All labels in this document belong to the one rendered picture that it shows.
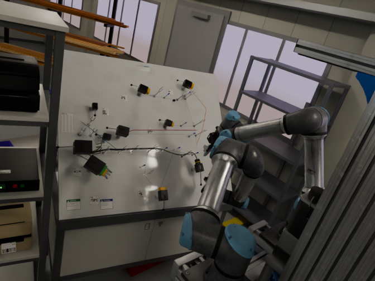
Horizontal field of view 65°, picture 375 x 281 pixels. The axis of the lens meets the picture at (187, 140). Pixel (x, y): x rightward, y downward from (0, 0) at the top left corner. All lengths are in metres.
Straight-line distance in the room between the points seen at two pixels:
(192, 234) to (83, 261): 1.14
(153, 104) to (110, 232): 0.88
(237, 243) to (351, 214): 0.35
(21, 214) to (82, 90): 0.78
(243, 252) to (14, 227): 1.22
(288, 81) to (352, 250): 2.75
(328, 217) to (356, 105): 2.27
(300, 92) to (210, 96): 1.42
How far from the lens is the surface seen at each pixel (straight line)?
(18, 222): 1.83
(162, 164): 1.97
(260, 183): 3.33
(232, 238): 1.03
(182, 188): 2.01
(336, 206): 1.01
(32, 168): 1.69
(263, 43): 3.83
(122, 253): 2.12
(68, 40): 5.84
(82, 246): 1.97
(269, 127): 1.42
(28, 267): 2.40
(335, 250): 1.06
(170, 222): 2.09
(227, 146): 1.28
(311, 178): 1.54
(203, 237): 1.04
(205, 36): 4.44
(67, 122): 1.86
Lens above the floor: 2.01
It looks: 23 degrees down
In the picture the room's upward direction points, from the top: 15 degrees clockwise
